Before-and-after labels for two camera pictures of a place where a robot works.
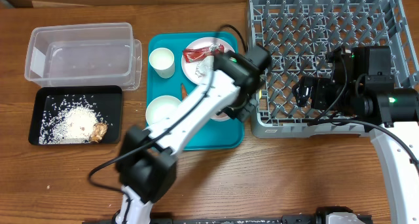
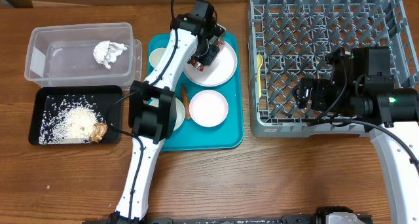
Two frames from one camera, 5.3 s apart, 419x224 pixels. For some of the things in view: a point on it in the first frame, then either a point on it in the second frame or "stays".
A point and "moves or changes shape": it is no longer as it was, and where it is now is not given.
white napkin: (205, 69) to (107, 52)
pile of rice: (69, 118) stays
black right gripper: (319, 88) stays
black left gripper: (242, 112) to (207, 59)
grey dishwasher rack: (301, 28) stays
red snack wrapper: (195, 54) moves or changes shape
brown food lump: (99, 130) stays
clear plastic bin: (94, 55) stays
